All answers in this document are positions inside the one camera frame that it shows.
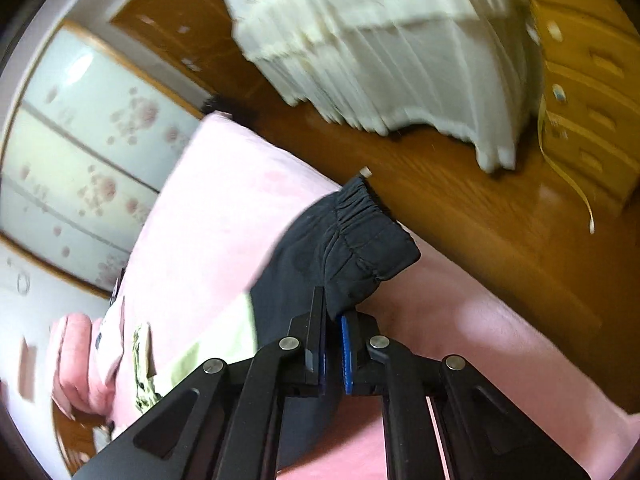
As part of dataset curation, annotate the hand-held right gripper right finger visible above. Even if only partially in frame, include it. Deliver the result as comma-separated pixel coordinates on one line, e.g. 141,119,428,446
340,310,590,480

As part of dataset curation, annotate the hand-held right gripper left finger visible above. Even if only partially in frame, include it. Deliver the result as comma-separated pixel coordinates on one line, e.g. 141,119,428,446
75,286,329,480

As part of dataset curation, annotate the black jacket with green lining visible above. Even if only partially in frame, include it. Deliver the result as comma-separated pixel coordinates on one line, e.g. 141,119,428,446
150,176,422,468

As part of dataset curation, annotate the pink bed sheet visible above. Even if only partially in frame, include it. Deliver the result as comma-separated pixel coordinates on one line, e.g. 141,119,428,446
107,112,635,480

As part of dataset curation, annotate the patterned green cloth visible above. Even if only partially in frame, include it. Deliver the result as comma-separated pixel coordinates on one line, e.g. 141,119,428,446
131,324,162,413

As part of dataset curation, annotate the pink pillow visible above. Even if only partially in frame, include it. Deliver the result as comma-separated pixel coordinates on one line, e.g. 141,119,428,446
49,312,127,422

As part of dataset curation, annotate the floral sliding wardrobe door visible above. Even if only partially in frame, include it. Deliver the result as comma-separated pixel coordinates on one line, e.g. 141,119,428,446
0,20,207,297

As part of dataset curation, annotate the white pleated bed skirt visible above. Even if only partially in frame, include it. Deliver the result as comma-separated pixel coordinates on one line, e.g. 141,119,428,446
219,0,545,174

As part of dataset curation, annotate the brown wooden door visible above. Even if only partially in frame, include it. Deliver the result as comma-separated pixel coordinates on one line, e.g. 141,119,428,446
109,0,253,107

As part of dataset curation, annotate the yellow wooden dresser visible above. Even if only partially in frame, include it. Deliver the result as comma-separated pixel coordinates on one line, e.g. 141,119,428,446
510,0,640,217

